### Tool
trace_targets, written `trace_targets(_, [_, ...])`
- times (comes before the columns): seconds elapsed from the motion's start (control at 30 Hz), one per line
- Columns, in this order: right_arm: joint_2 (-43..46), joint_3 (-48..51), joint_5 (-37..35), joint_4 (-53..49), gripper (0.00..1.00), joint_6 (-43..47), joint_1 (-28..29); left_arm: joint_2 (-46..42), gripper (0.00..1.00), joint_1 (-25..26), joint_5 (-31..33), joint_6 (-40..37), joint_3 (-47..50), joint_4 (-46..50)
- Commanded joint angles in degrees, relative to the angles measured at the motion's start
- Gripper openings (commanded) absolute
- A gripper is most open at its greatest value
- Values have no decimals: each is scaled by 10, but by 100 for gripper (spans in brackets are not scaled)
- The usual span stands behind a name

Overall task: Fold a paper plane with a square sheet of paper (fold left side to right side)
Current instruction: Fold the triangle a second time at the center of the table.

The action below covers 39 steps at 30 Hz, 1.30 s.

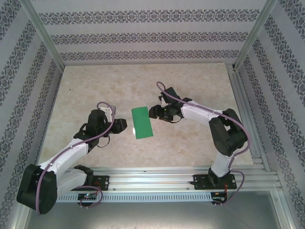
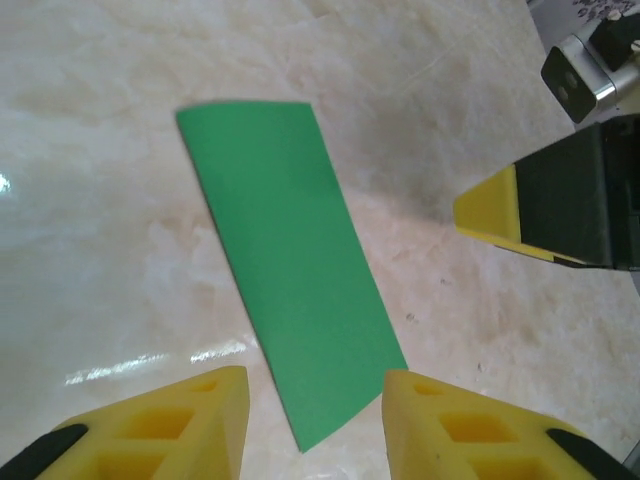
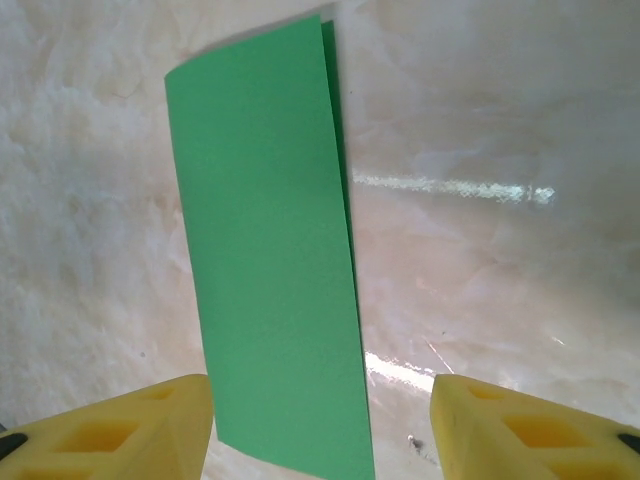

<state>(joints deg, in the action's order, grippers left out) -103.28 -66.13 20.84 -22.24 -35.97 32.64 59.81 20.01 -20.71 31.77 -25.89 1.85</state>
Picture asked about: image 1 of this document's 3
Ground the green paper sheet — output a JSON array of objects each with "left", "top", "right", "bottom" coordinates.
[{"left": 131, "top": 106, "right": 154, "bottom": 140}]

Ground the circuit board with green light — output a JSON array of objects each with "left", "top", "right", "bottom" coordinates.
[{"left": 78, "top": 193, "right": 98, "bottom": 201}]

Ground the grey metal panel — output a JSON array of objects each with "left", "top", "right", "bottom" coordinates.
[{"left": 7, "top": 190, "right": 298, "bottom": 229}]

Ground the small dark circuit board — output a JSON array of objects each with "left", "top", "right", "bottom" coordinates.
[{"left": 212, "top": 192, "right": 227, "bottom": 202}]

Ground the thin black right wrist wire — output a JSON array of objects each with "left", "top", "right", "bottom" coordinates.
[{"left": 164, "top": 114, "right": 184, "bottom": 124}]

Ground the thin black wrist wire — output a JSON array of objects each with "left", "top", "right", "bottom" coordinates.
[
  {"left": 164, "top": 114, "right": 184, "bottom": 124},
  {"left": 96, "top": 135, "right": 111, "bottom": 148}
]

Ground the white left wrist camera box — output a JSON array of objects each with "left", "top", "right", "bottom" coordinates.
[{"left": 100, "top": 106, "right": 117, "bottom": 122}]

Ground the thin black left wrist wire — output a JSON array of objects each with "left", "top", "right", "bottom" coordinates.
[{"left": 96, "top": 135, "right": 111, "bottom": 148}]

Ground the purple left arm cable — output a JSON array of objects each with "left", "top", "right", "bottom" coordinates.
[{"left": 35, "top": 101, "right": 117, "bottom": 215}]

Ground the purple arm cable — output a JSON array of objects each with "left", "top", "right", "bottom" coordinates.
[
  {"left": 156, "top": 81, "right": 252, "bottom": 208},
  {"left": 35, "top": 101, "right": 117, "bottom": 215}
]

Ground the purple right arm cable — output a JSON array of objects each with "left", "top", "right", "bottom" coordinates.
[{"left": 156, "top": 81, "right": 252, "bottom": 208}]

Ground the long aluminium base rail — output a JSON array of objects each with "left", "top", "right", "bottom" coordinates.
[{"left": 22, "top": 167, "right": 279, "bottom": 193}]

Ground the aluminium side rail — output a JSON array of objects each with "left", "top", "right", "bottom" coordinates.
[{"left": 226, "top": 64, "right": 271, "bottom": 171}]

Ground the slotted grey cable duct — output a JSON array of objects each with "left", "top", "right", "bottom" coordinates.
[{"left": 56, "top": 192, "right": 226, "bottom": 203}]

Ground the aluminium frame post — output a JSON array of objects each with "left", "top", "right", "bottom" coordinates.
[
  {"left": 19, "top": 0, "right": 65, "bottom": 70},
  {"left": 233, "top": 0, "right": 278, "bottom": 71}
]

